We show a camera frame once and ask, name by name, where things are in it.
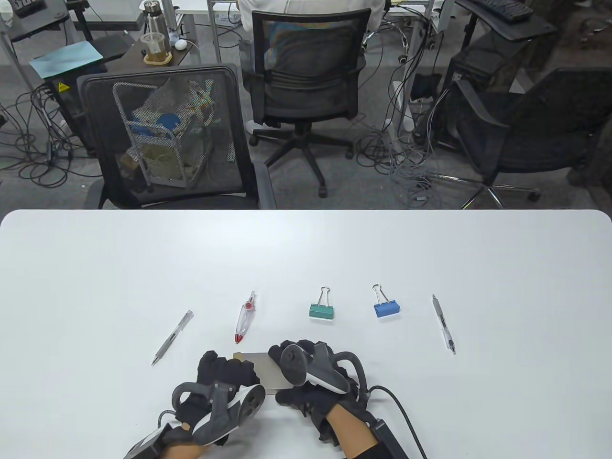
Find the black computer tower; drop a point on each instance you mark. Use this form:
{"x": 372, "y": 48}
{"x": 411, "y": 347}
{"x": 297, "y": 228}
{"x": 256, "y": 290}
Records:
{"x": 483, "y": 67}

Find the dark brown desk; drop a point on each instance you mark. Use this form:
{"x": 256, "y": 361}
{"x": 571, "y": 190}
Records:
{"x": 184, "y": 55}

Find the blue binder clip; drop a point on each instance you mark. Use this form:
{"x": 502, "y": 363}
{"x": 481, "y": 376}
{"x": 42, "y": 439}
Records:
{"x": 386, "y": 309}

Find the green binder clip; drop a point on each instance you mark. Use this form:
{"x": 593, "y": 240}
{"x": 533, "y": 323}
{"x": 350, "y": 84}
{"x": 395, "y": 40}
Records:
{"x": 321, "y": 311}

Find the black chair chrome base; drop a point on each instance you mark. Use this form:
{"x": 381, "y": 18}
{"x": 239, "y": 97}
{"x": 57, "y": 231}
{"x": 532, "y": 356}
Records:
{"x": 535, "y": 138}

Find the white red-tipped correction pen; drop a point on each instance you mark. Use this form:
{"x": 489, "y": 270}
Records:
{"x": 244, "y": 322}

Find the wooden cup coaster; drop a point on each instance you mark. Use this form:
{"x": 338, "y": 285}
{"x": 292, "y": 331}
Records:
{"x": 167, "y": 58}

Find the teal paper folder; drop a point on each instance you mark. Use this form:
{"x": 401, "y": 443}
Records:
{"x": 67, "y": 60}

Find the person's right forearm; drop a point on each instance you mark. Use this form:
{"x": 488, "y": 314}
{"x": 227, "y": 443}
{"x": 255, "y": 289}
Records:
{"x": 351, "y": 430}

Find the black mesh armless chair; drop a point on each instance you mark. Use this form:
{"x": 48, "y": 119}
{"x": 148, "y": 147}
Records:
{"x": 95, "y": 119}

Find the steel water bottle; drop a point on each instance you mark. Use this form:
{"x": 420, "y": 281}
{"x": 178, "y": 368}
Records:
{"x": 154, "y": 21}

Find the cardboard sliding pencil box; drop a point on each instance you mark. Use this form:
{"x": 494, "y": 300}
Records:
{"x": 267, "y": 373}

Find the person's right hand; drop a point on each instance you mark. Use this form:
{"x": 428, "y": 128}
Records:
{"x": 311, "y": 401}

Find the white computer mouse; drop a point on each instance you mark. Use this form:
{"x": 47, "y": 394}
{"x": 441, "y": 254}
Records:
{"x": 180, "y": 44}

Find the clear plastic cup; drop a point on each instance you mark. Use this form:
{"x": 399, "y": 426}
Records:
{"x": 154, "y": 45}

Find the black keyboard tray stand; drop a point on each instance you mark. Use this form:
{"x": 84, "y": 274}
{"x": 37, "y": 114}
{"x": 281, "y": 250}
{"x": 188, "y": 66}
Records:
{"x": 521, "y": 28}

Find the black keyboard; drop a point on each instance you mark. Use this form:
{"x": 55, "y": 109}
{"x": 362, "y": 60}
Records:
{"x": 502, "y": 8}

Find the black cabinet yellow label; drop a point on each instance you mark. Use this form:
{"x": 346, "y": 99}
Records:
{"x": 71, "y": 105}

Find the black swivel office chair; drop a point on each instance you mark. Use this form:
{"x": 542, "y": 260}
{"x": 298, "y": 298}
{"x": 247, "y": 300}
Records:
{"x": 306, "y": 95}

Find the person's left forearm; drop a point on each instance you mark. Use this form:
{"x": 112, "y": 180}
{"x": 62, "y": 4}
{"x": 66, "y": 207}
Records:
{"x": 184, "y": 452}

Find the person's left hand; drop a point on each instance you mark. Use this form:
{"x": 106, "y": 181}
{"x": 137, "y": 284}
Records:
{"x": 224, "y": 370}

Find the clear silver gel pen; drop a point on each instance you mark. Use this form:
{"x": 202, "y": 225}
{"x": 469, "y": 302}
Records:
{"x": 172, "y": 337}
{"x": 443, "y": 325}

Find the black equipment stand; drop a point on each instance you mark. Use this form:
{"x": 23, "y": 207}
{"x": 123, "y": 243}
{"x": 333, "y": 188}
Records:
{"x": 38, "y": 21}

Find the grey tracking controller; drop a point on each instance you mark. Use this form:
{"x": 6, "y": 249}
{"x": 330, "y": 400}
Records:
{"x": 217, "y": 411}
{"x": 294, "y": 363}

